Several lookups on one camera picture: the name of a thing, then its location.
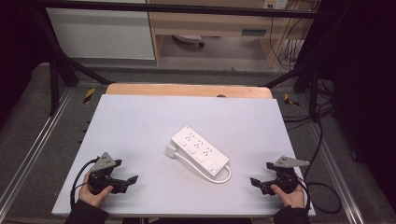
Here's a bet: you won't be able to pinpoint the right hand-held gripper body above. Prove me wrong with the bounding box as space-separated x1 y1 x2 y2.
266 155 311 195

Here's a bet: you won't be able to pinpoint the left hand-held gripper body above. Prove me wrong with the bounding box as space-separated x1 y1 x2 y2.
87 151 123 196

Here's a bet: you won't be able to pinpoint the white power plug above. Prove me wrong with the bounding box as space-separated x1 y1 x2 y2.
164 145 179 159

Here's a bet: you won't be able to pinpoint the white power strip cable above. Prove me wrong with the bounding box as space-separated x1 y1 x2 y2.
173 150 233 185

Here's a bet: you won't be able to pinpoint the white power strip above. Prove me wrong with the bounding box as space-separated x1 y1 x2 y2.
170 125 231 179

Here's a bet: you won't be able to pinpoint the person's right hand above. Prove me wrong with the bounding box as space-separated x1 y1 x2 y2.
270 182 306 209

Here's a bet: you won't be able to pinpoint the person's left hand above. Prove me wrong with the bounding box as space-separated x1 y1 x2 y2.
78 169 115 208

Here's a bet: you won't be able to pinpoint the white board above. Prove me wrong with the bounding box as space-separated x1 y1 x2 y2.
50 93 317 218

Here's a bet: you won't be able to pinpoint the wooden table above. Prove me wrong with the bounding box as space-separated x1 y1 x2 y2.
105 82 275 100

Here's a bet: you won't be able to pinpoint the black curtain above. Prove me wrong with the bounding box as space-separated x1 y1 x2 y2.
0 0 60 122
298 0 396 206

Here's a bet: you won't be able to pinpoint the white cabinet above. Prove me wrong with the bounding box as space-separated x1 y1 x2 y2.
46 0 156 61

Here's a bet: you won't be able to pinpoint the office chair base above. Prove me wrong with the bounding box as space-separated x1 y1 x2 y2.
172 34 205 49

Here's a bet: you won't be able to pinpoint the light wooden desk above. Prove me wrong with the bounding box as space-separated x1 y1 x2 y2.
146 0 316 69

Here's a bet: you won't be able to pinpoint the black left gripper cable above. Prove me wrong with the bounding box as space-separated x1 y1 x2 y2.
69 157 101 210

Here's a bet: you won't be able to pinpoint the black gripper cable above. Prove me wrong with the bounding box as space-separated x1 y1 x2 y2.
295 176 343 216
69 157 101 210

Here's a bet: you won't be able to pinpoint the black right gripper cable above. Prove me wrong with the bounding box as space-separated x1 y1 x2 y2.
295 176 343 216

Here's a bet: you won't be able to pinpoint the aluminium rail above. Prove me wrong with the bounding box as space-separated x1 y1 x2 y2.
306 119 366 224
0 88 75 217

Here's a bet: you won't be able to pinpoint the black floor cables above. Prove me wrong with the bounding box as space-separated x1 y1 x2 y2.
281 77 336 181

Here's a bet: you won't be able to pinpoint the black hanging cables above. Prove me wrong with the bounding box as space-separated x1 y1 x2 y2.
268 0 316 73

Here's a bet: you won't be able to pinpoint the white wall outlet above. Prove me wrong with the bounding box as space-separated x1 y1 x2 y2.
262 0 290 10

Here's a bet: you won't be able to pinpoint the black metal frame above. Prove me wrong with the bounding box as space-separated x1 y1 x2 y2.
31 0 323 123

